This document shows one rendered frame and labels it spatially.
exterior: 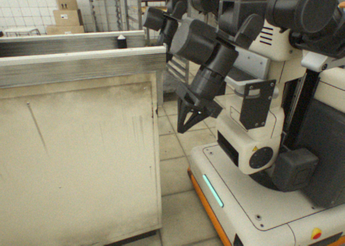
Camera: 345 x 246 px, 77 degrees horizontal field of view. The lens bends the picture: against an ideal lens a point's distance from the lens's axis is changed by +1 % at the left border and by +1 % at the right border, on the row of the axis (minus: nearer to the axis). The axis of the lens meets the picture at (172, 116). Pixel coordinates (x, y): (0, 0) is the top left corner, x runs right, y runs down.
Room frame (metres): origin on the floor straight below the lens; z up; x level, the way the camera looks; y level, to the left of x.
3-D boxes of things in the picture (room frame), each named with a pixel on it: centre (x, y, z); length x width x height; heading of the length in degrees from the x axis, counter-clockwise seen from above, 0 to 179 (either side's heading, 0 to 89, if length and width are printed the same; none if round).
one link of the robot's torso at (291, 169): (0.68, -0.36, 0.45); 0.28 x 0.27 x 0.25; 18
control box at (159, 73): (0.77, 0.08, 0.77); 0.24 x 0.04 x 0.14; 18
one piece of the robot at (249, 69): (0.70, -0.22, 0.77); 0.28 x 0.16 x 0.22; 18
